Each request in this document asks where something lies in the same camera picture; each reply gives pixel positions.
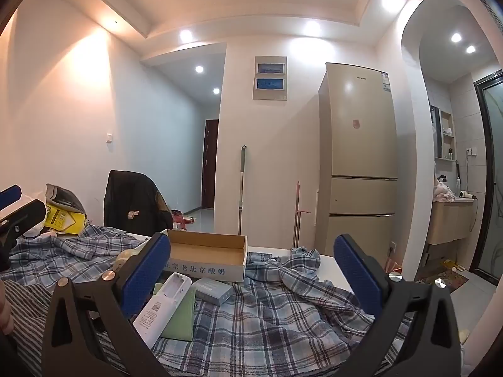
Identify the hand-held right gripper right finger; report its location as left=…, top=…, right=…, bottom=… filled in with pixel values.
left=333, top=233, right=461, bottom=377

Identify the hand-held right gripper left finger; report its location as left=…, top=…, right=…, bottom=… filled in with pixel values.
left=41, top=232, right=185, bottom=377

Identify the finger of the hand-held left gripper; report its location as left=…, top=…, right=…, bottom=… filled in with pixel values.
left=0, top=199, right=47, bottom=244
left=0, top=184, right=23, bottom=210

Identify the white remote control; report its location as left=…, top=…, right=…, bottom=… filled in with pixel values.
left=132, top=272, right=193, bottom=349

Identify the green card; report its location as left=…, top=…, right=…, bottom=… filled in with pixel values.
left=160, top=287, right=196, bottom=341

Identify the shallow cardboard box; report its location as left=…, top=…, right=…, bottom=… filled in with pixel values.
left=163, top=229, right=248, bottom=282

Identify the small grey box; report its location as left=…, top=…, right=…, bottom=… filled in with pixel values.
left=194, top=279, right=234, bottom=306

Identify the person's left hand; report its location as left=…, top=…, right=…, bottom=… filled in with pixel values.
left=0, top=282, right=15, bottom=335

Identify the clear tape roll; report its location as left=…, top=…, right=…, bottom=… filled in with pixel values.
left=115, top=249, right=139, bottom=272

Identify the yellow box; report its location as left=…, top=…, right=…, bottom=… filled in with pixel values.
left=42, top=200, right=87, bottom=237

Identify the grey bag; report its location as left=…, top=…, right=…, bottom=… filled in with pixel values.
left=45, top=183, right=86, bottom=215

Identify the red box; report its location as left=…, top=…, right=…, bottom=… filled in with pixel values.
left=170, top=210, right=196, bottom=229

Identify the beige refrigerator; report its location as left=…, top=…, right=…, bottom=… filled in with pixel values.
left=315, top=62, right=399, bottom=258

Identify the patterned floor mat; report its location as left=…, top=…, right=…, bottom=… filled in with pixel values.
left=416, top=268, right=470, bottom=294

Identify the red broom with dustpan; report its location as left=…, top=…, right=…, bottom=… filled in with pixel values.
left=292, top=181, right=311, bottom=246

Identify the blue plaid shirt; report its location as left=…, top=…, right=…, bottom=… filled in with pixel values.
left=8, top=224, right=413, bottom=377

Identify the beige vanity cabinet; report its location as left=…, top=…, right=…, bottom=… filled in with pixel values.
left=426, top=198, right=476, bottom=246

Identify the pile of pink clothes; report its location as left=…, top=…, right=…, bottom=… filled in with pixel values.
left=433, top=183, right=455, bottom=204

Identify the dark brown door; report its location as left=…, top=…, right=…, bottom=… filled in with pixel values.
left=202, top=119, right=219, bottom=210

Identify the grey mop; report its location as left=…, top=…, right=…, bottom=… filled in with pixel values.
left=237, top=145, right=248, bottom=235

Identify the bathroom mirror cabinet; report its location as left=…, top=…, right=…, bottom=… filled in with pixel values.
left=429, top=104, right=457, bottom=161

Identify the black framed glass door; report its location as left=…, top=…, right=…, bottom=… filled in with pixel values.
left=473, top=70, right=503, bottom=272

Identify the wall electrical panel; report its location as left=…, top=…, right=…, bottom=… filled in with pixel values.
left=253, top=55, right=289, bottom=102

